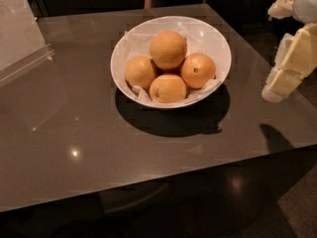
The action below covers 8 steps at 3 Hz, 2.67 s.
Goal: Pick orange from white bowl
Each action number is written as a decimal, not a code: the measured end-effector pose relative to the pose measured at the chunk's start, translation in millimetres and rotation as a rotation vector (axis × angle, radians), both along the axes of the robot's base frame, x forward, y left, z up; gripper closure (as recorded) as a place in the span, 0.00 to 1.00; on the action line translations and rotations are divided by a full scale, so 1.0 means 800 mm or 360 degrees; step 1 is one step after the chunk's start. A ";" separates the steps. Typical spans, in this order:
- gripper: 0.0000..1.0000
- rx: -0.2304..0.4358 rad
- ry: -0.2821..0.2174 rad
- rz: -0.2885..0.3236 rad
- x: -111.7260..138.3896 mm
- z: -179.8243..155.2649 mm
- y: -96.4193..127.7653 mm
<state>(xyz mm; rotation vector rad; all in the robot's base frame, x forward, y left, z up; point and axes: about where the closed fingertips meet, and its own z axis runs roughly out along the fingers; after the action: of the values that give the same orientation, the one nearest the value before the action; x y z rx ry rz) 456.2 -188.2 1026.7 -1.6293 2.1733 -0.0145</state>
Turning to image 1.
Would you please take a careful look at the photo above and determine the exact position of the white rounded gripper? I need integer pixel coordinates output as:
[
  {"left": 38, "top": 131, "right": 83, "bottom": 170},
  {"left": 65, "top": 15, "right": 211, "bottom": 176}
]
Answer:
[{"left": 262, "top": 0, "right": 317, "bottom": 103}]

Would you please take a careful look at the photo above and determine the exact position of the orange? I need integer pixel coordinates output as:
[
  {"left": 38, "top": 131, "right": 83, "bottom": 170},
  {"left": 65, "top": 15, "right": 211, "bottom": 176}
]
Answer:
[
  {"left": 150, "top": 73, "right": 187, "bottom": 103},
  {"left": 150, "top": 31, "right": 187, "bottom": 69},
  {"left": 179, "top": 53, "right": 216, "bottom": 89},
  {"left": 125, "top": 56, "right": 159, "bottom": 89}
]

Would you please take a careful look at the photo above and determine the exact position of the white ceramic bowl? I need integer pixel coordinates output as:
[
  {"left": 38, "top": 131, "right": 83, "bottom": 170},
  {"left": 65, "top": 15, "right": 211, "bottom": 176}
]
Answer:
[{"left": 110, "top": 15, "right": 233, "bottom": 110}]

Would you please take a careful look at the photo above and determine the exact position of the white paper bowl liner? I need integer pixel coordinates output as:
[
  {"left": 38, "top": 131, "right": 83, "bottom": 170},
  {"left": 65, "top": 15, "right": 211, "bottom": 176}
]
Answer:
[{"left": 118, "top": 25, "right": 224, "bottom": 105}]

